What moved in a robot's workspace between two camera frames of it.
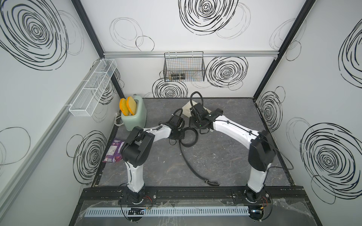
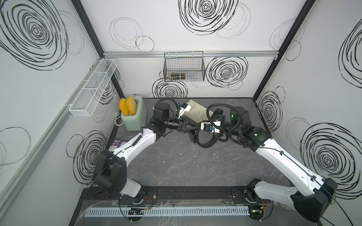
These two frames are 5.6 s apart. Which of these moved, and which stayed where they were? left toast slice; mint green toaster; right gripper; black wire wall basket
Moved: right gripper
Stayed: left toast slice; mint green toaster; black wire wall basket
